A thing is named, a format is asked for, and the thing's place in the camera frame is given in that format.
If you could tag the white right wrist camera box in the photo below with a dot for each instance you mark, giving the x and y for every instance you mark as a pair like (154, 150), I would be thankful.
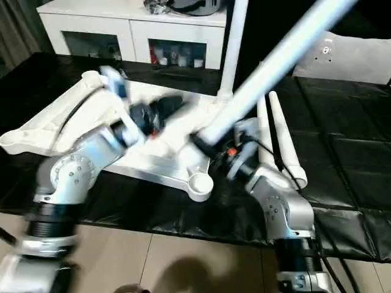
(247, 131)

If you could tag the white sideboard cabinet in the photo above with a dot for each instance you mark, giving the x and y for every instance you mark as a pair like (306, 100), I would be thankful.
(98, 24)

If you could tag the colourful clutter bundle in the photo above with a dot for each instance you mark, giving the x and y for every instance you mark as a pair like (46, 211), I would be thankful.
(157, 6)

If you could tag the white plastic table leg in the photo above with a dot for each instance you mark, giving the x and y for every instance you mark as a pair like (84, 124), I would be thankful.
(284, 140)
(281, 61)
(234, 49)
(264, 128)

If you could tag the white plastic table top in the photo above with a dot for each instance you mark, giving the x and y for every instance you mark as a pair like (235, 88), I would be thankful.
(61, 122)

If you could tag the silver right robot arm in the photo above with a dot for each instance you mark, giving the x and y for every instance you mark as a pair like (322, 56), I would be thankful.
(281, 207)

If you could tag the grey curtain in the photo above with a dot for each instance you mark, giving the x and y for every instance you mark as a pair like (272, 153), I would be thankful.
(18, 30)

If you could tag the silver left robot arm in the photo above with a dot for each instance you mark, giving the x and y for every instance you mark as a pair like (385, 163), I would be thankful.
(73, 171)

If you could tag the grey pillow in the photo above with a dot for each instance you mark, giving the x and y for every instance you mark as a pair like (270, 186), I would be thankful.
(354, 58)

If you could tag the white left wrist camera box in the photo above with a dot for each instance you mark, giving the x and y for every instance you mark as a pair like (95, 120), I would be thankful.
(115, 82)

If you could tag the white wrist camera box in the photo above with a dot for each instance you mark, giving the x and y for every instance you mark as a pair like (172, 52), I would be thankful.
(115, 82)
(247, 131)

